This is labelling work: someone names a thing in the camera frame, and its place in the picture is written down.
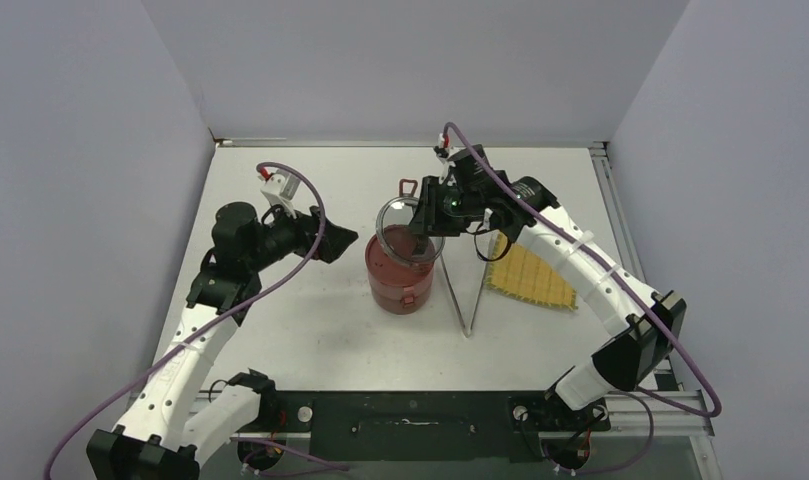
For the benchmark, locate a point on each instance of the glass lid with red clip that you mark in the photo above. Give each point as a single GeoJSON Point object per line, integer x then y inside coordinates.
{"type": "Point", "coordinates": [397, 240]}

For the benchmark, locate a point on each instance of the steel tongs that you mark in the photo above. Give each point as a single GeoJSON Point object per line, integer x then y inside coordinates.
{"type": "Point", "coordinates": [464, 275]}

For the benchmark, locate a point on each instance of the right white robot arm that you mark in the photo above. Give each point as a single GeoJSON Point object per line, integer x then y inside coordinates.
{"type": "Point", "coordinates": [641, 322]}

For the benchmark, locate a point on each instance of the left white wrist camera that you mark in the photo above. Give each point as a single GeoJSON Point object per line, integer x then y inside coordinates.
{"type": "Point", "coordinates": [279, 188]}

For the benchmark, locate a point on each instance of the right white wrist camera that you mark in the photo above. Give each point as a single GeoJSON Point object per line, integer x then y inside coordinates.
{"type": "Point", "coordinates": [449, 155]}

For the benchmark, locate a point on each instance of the bamboo mat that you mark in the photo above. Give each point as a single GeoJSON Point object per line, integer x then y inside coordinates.
{"type": "Point", "coordinates": [523, 276]}

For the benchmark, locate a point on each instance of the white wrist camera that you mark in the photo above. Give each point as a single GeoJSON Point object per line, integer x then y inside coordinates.
{"type": "Point", "coordinates": [279, 188]}
{"type": "Point", "coordinates": [449, 155]}

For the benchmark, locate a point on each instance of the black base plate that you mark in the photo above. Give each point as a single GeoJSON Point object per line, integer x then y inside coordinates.
{"type": "Point", "coordinates": [426, 426]}

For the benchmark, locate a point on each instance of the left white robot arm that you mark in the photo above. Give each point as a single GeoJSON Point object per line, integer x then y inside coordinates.
{"type": "Point", "coordinates": [158, 437]}

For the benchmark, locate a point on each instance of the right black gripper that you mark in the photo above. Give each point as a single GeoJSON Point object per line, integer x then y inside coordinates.
{"type": "Point", "coordinates": [428, 218]}

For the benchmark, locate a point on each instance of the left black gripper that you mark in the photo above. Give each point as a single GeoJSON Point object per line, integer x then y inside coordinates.
{"type": "Point", "coordinates": [305, 228]}

